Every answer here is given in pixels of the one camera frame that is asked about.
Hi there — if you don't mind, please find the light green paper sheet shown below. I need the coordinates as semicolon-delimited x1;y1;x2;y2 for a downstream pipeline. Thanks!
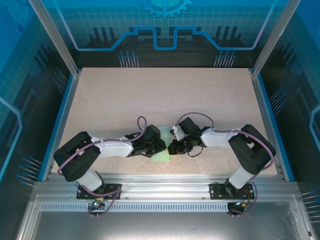
151;126;173;163

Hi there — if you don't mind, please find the sheet metal pan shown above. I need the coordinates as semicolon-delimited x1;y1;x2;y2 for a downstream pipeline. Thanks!
14;194;320;240

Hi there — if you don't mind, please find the aluminium front beam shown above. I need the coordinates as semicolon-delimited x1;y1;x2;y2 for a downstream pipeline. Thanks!
32;173;302;201

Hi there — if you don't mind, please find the blue side trim strip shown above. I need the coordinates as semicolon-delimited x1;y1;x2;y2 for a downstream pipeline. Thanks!
37;73;76;183

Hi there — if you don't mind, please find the thin black right gripper wire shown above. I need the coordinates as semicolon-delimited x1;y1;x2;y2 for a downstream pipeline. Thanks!
186;146;205;158

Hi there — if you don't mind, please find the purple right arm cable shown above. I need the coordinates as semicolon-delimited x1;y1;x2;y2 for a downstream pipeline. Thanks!
174;112;275;217

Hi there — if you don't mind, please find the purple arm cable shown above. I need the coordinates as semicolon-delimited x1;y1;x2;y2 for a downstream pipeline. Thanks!
174;112;275;217
56;115;148;219

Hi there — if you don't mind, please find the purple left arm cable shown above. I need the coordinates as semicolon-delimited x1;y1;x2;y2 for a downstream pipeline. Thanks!
56;115;148;219

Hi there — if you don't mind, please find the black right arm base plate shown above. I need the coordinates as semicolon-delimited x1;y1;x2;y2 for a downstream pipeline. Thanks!
209;182;256;201

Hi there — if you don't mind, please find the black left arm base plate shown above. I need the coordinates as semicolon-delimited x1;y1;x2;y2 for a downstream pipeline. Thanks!
76;183;123;201

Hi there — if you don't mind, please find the slotted aluminium cable duct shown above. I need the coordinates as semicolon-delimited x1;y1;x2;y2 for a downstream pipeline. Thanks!
39;202;232;213

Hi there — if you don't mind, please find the left cable connector green light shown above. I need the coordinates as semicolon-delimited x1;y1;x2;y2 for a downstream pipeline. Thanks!
91;197;105;210

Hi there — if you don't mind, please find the aluminium side rail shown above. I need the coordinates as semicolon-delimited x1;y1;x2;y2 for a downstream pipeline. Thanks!
47;69;83;182
249;69;286;182

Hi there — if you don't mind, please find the aluminium frame post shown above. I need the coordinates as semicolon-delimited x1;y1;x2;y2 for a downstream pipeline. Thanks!
249;0;298;77
28;0;82;77

